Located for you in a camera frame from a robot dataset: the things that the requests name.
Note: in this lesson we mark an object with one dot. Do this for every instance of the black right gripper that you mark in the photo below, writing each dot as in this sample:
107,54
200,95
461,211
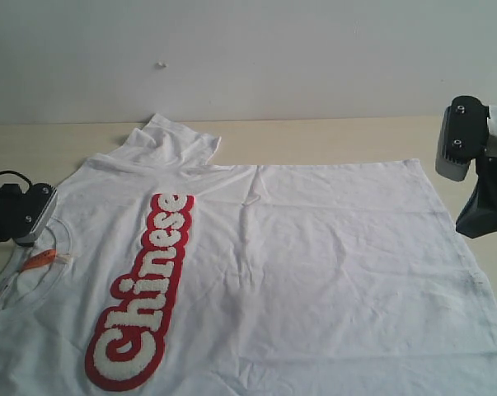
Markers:
479,216

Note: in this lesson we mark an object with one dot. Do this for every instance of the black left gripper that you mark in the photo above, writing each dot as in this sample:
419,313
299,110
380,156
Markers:
15,219

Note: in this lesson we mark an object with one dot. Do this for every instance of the white t-shirt red lettering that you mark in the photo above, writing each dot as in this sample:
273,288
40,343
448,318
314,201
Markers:
163,274

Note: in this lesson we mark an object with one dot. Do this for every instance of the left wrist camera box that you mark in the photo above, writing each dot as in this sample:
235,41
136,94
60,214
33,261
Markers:
32,213

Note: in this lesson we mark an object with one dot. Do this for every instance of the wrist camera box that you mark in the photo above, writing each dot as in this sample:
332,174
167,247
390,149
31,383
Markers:
32,213
462,137

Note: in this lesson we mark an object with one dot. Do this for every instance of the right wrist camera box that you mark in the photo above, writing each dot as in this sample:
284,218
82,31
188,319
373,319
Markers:
462,137

